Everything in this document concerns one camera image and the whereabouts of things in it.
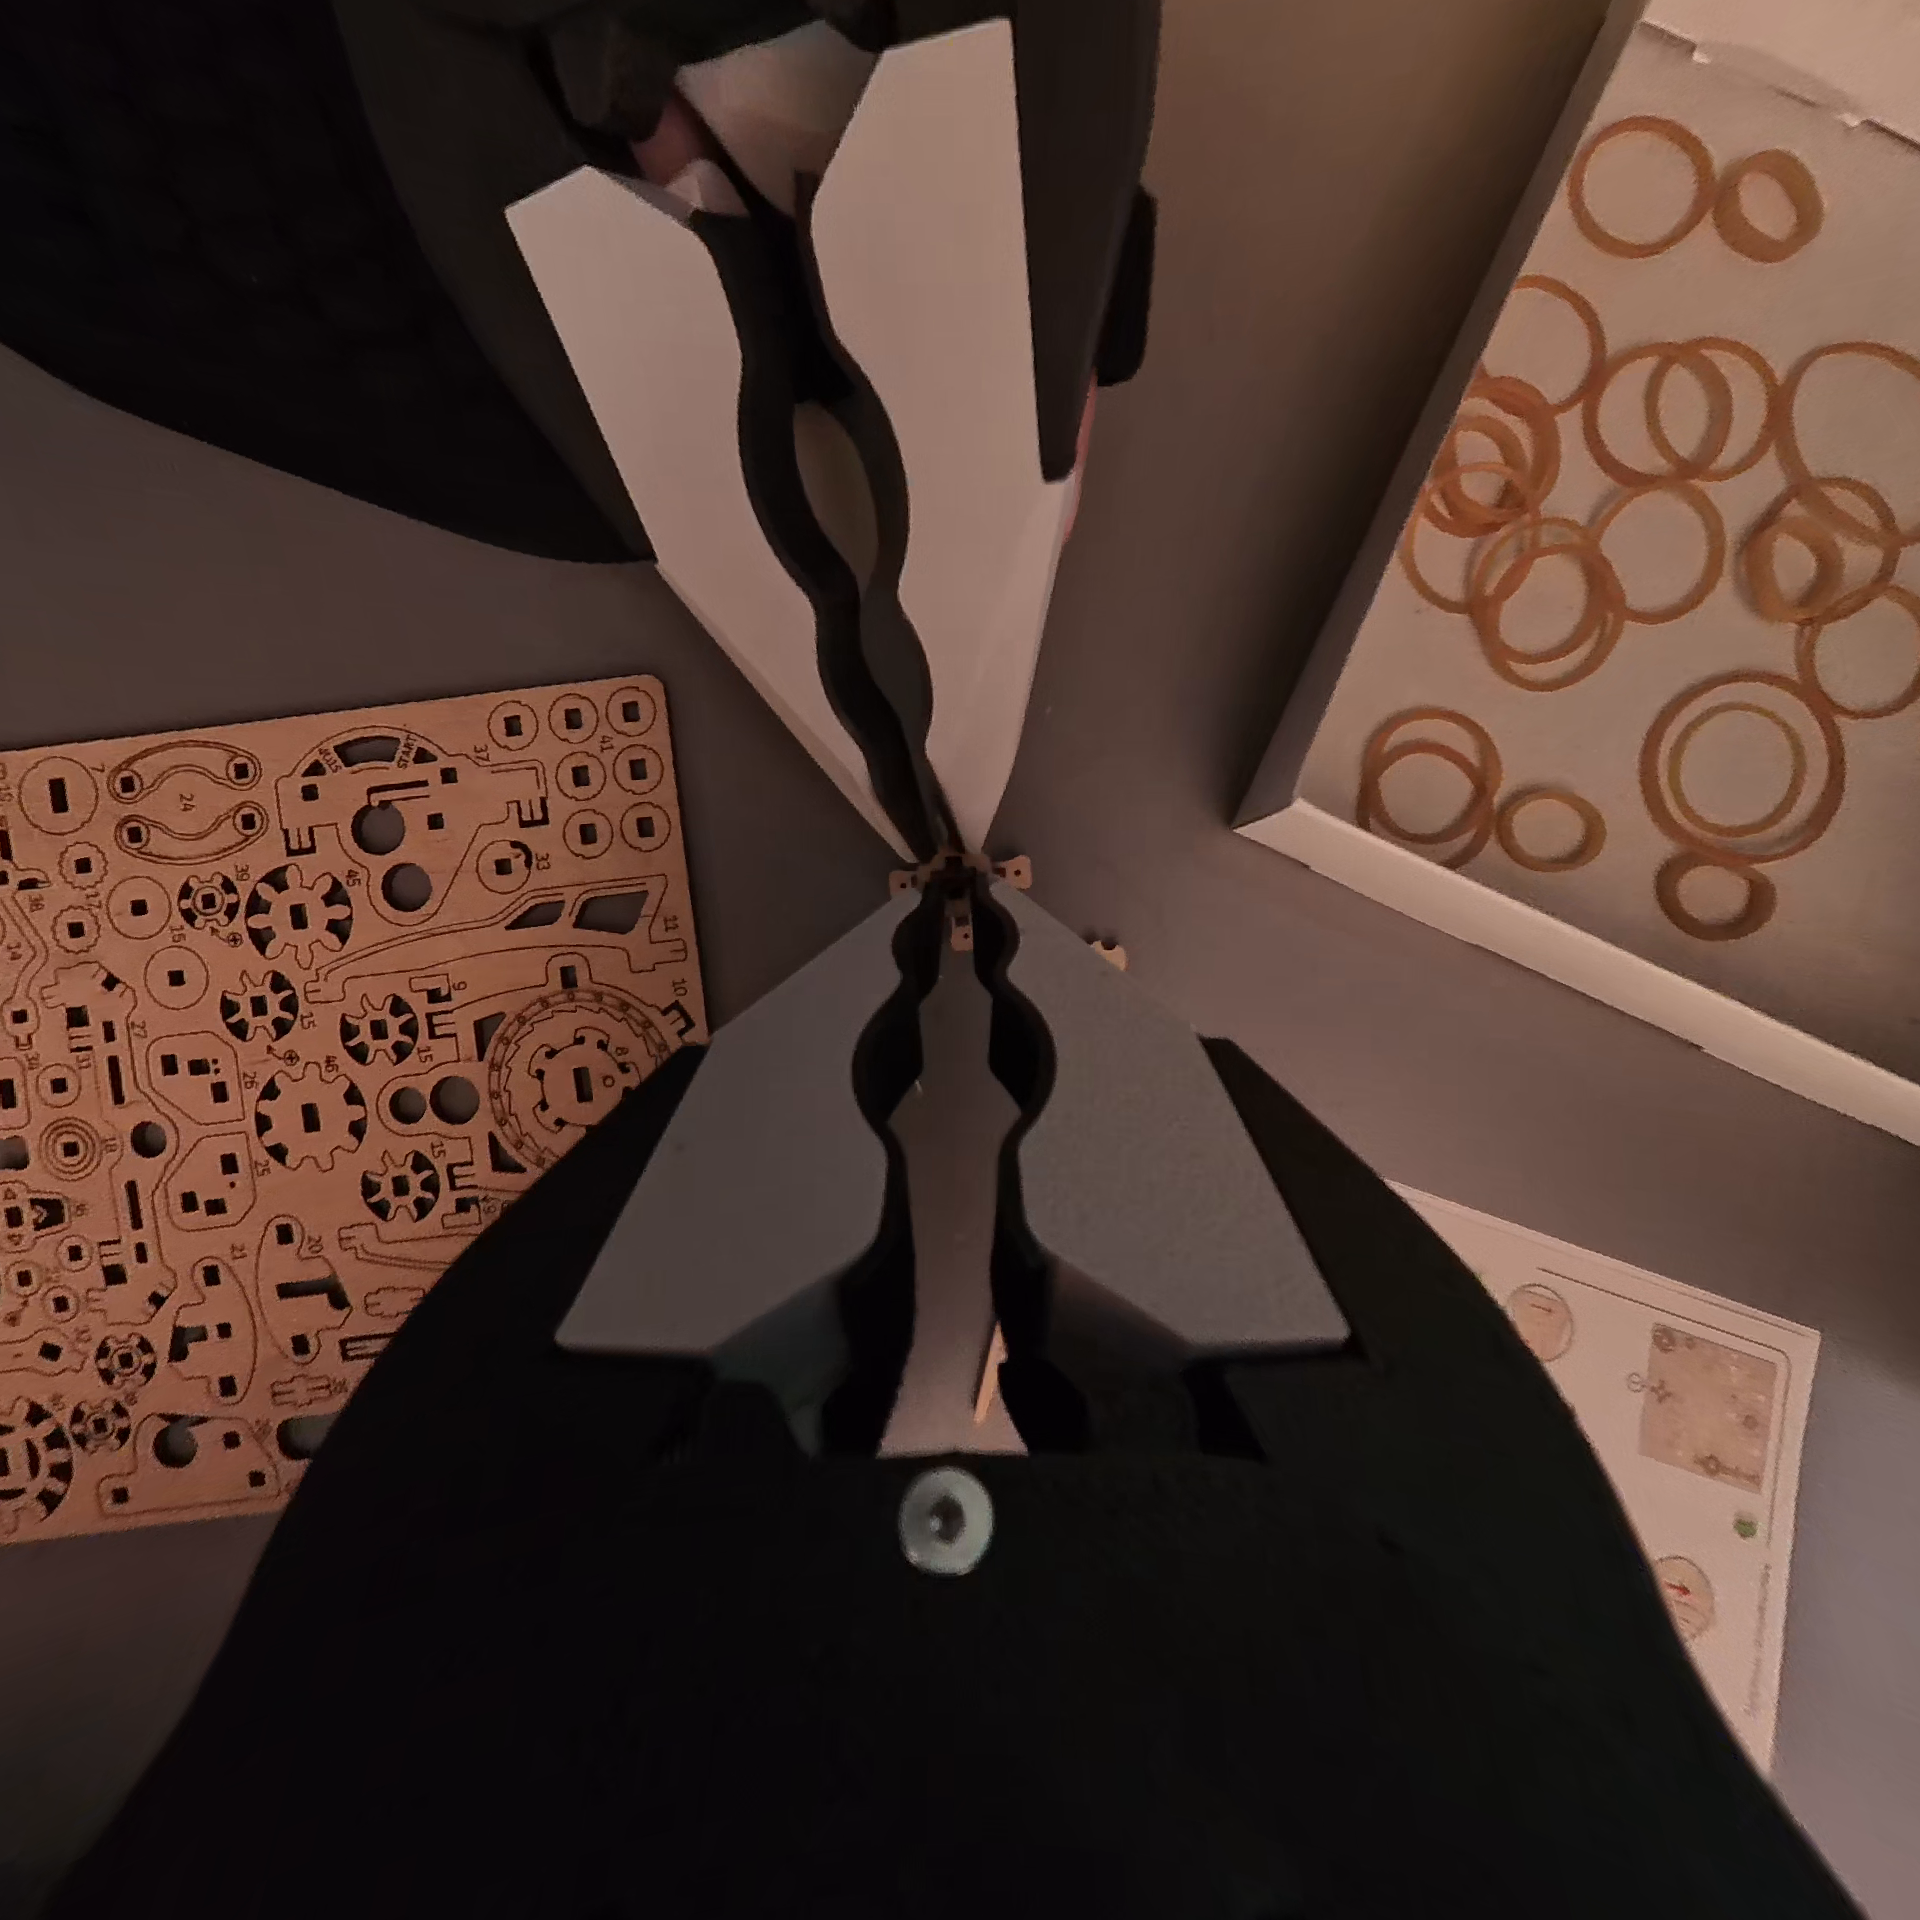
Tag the small wooden peg piece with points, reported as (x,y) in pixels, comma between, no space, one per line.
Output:
(1105,948)

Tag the laser-cut wooden parts sheet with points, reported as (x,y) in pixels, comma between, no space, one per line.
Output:
(150,1050)

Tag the white cardboard box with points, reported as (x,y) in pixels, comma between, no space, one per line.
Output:
(1350,630)

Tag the person's left hand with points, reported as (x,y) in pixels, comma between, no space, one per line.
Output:
(663,142)

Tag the small wooden axle stick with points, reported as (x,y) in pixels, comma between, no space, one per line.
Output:
(990,1372)

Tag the pile of rubber bands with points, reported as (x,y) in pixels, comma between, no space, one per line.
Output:
(1651,525)

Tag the small wooden gear assembly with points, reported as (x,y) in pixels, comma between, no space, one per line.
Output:
(948,879)

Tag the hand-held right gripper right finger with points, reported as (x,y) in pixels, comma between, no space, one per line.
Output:
(1154,1200)

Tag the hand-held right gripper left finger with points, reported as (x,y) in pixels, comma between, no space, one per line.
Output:
(720,1200)

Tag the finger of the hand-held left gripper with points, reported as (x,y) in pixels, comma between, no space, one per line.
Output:
(644,420)
(960,300)

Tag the black quilted cushion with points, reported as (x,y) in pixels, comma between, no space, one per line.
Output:
(224,224)

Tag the printed instruction leaflet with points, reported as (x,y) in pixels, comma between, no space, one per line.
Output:
(1621,1350)

